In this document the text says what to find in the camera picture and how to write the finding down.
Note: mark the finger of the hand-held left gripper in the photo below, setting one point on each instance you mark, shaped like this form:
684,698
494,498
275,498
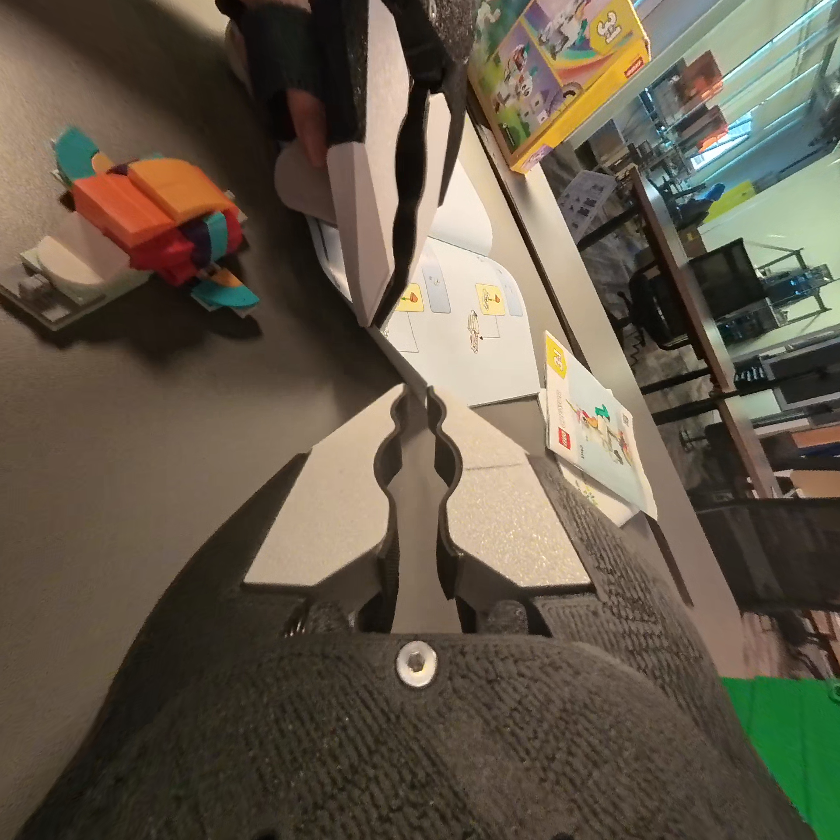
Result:
443,151
367,197

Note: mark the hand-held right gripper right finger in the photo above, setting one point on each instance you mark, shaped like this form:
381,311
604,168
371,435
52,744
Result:
512,525

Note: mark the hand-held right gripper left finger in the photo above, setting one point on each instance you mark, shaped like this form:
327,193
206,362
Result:
321,518

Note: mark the instruction booklet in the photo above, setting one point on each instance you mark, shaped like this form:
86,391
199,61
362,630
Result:
472,302
590,433

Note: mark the colourful lego model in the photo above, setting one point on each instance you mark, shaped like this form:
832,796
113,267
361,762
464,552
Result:
151,203

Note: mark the colourful lego set box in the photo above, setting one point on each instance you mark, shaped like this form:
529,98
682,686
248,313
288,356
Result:
564,65

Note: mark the person's left hand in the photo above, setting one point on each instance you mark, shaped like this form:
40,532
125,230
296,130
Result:
307,128

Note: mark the small white leaflet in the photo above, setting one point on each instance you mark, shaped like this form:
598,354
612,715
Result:
613,506

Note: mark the closed instruction booklet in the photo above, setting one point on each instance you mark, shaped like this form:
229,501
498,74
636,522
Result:
590,433

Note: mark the grey board on stand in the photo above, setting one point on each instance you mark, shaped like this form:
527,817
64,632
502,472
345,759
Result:
590,200

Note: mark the black office chair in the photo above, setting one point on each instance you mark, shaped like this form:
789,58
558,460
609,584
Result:
653,308

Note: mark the brown office desk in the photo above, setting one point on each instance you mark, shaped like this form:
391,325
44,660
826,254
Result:
695,328

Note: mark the black cabinet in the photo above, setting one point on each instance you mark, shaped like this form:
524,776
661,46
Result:
725,275

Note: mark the green plastic bin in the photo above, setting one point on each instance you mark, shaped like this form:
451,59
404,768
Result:
781,748

